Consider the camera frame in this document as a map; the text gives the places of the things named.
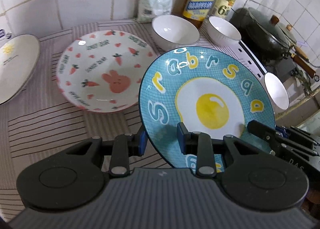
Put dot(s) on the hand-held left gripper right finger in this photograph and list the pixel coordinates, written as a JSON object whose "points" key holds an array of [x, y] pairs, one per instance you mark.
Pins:
{"points": [[180, 136]]}

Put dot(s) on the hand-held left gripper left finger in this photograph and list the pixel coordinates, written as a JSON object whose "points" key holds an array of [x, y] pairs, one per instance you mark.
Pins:
{"points": [[142, 141]]}

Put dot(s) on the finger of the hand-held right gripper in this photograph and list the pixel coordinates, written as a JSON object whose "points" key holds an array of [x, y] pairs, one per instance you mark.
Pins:
{"points": [[283, 132], [260, 131]]}

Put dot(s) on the blue fried egg plate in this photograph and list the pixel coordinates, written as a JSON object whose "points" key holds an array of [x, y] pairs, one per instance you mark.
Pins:
{"points": [[212, 108]]}

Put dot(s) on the white ribbed ceramic bowl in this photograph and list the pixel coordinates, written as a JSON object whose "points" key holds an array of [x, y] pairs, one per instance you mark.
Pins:
{"points": [[222, 28]]}

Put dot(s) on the white sun print plate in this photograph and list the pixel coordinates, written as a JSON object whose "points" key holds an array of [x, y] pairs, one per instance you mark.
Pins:
{"points": [[15, 68]]}

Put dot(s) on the grey gas stove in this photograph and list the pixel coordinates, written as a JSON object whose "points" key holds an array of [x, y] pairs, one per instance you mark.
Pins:
{"points": [[287, 68]]}

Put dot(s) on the striped table cloth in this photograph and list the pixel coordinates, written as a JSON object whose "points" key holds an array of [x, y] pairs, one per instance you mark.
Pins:
{"points": [[50, 118]]}

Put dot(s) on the glass wok lid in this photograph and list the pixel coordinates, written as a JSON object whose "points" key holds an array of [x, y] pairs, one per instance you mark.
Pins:
{"points": [[268, 25]]}

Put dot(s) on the small purple wall fixture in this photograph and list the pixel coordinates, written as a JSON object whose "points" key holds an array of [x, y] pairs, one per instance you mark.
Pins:
{"points": [[3, 33]]}

